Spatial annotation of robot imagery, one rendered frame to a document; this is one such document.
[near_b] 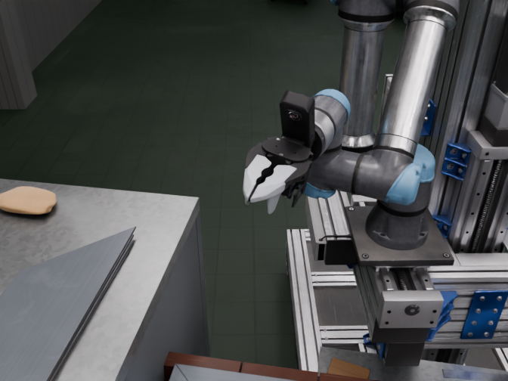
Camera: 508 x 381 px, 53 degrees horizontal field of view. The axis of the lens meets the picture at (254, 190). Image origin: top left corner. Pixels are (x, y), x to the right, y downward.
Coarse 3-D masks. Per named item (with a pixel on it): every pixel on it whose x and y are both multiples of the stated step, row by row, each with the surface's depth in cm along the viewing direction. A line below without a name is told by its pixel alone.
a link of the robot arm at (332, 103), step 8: (320, 96) 91; (328, 96) 90; (336, 96) 91; (344, 96) 93; (320, 104) 87; (328, 104) 88; (336, 104) 89; (344, 104) 91; (328, 112) 86; (336, 112) 88; (344, 112) 91; (336, 120) 87; (344, 120) 91; (336, 128) 87; (336, 136) 91; (336, 144) 92
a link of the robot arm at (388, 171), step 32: (416, 0) 94; (448, 0) 92; (416, 32) 93; (416, 64) 92; (416, 96) 91; (384, 128) 92; (416, 128) 91; (384, 160) 90; (352, 192) 94; (384, 192) 90; (416, 192) 90
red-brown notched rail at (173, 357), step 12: (168, 360) 122; (180, 360) 122; (192, 360) 122; (204, 360) 122; (216, 360) 122; (228, 360) 122; (168, 372) 122; (240, 372) 121; (252, 372) 119; (264, 372) 119; (276, 372) 119; (288, 372) 119; (300, 372) 119; (312, 372) 119
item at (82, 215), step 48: (0, 192) 142; (96, 192) 142; (144, 192) 142; (0, 240) 124; (48, 240) 124; (96, 240) 124; (144, 240) 124; (0, 288) 110; (144, 288) 110; (96, 336) 99
